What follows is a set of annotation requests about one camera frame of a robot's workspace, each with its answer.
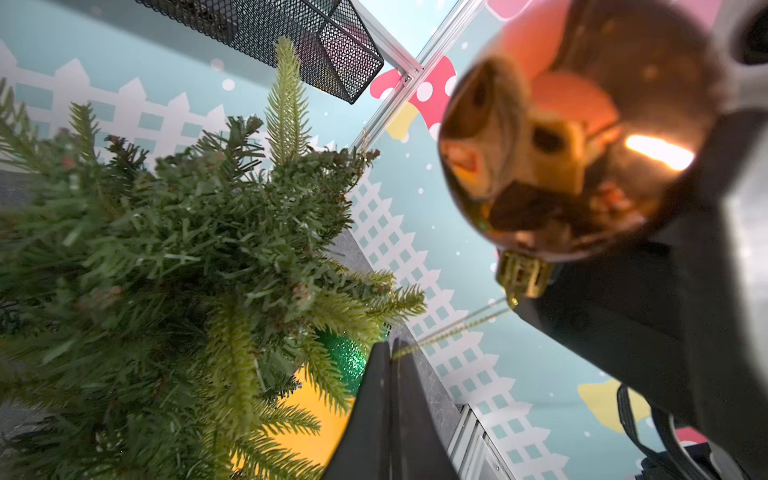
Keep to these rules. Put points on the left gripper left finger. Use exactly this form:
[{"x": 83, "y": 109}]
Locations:
[{"x": 364, "y": 449}]

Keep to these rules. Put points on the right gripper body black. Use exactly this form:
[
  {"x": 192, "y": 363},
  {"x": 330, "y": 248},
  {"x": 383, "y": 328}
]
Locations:
[{"x": 681, "y": 316}]

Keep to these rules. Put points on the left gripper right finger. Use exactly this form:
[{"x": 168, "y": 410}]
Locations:
[{"x": 416, "y": 449}]

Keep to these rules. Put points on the yellow plastic tray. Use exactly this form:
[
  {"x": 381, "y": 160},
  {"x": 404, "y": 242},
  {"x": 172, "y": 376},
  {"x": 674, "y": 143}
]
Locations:
[{"x": 297, "y": 427}]

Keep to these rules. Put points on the green glitter ball ornament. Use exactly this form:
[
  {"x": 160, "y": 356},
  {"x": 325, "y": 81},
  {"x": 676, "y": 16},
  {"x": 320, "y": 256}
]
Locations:
[{"x": 336, "y": 362}]

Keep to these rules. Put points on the shiny copper ball ornament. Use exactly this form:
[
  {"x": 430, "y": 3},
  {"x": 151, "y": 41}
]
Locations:
[{"x": 573, "y": 129}]

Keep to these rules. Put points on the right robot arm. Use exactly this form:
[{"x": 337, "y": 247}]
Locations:
[{"x": 666, "y": 444}]

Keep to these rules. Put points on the small green christmas tree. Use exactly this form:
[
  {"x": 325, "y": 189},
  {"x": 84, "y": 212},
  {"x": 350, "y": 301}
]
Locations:
[{"x": 146, "y": 311}]

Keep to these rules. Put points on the black wire mesh basket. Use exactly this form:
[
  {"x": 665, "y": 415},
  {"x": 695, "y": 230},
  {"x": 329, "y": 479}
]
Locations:
[{"x": 336, "y": 51}]

